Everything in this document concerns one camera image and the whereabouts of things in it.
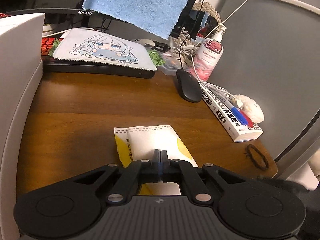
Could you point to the black flat device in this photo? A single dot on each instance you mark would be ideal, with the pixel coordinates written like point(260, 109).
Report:
point(105, 70)

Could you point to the black and white book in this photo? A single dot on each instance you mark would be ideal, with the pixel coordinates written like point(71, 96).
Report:
point(225, 115)

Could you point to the green leaf decoration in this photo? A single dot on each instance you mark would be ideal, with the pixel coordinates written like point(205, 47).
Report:
point(156, 57)

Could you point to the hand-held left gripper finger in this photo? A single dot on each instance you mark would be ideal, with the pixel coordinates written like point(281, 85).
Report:
point(157, 165)
point(163, 165)

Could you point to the white plush toy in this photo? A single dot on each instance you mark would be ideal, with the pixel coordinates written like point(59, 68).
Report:
point(252, 107)

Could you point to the small black clip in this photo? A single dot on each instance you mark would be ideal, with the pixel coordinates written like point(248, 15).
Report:
point(160, 47)

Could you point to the yellow and white plastic bag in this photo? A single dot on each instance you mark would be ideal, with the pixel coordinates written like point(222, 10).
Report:
point(150, 140)

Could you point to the woven basket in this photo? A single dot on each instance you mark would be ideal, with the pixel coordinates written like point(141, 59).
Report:
point(200, 5)

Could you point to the grey panel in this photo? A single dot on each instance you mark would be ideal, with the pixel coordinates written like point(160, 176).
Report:
point(270, 67)

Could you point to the white plastic strip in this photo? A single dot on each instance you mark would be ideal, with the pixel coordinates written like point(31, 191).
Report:
point(290, 0)

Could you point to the pink lotion pump bottle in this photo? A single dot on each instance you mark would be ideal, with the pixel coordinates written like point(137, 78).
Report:
point(207, 55)

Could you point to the red keyboard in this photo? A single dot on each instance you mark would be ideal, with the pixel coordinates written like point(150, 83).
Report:
point(47, 46)

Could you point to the blue pen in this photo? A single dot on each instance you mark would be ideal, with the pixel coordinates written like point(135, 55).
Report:
point(237, 113)

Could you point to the clear plastic box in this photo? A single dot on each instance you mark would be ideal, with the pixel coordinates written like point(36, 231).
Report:
point(171, 65)

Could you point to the white cardboard drawer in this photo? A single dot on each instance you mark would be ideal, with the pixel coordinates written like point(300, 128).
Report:
point(15, 80)

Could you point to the red pen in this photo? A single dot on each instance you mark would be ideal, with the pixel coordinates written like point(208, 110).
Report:
point(247, 120)

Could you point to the light blue towel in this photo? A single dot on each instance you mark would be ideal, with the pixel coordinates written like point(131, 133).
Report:
point(140, 2)

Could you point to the black computer mouse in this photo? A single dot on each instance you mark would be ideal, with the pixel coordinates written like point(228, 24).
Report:
point(188, 85)

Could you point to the cartoon print mouse pad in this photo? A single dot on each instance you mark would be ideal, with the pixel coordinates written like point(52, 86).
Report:
point(100, 47)

